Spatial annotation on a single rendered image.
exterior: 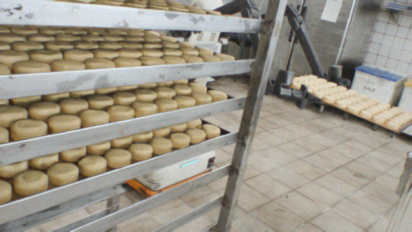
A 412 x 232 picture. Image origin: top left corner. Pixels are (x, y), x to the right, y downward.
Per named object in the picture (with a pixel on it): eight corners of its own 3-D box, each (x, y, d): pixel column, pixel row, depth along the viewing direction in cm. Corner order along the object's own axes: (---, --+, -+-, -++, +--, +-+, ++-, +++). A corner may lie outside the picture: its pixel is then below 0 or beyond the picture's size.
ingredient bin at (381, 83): (338, 118, 519) (355, 64, 494) (354, 113, 566) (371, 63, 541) (376, 133, 487) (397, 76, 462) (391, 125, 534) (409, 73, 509)
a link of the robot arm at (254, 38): (252, 16, 189) (238, 11, 181) (261, 10, 185) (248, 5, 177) (272, 98, 180) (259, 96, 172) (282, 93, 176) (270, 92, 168)
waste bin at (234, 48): (257, 77, 681) (266, 40, 660) (239, 78, 643) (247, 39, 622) (234, 68, 715) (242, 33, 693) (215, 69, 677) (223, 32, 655)
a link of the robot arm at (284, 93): (273, 96, 172) (277, 98, 167) (276, 82, 171) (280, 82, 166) (287, 99, 173) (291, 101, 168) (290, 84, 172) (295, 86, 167)
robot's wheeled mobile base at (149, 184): (89, 160, 276) (92, 129, 268) (153, 144, 325) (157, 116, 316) (151, 205, 239) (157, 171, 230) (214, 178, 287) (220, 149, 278)
